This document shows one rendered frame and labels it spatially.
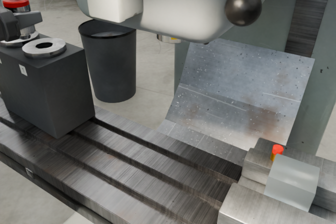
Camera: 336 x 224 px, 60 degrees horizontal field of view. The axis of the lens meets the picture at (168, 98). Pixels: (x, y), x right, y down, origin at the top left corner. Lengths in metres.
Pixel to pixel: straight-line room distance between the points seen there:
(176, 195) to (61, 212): 1.33
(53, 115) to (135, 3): 0.44
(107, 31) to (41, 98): 2.10
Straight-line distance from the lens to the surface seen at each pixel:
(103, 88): 2.54
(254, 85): 0.77
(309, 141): 0.87
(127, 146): 0.67
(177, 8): 0.29
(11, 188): 2.09
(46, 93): 0.66
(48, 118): 0.70
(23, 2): 0.66
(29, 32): 0.67
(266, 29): 0.76
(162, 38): 0.40
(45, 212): 1.89
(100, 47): 2.33
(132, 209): 0.56
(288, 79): 0.76
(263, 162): 0.50
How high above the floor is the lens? 1.43
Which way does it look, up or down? 33 degrees down
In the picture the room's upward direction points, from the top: straight up
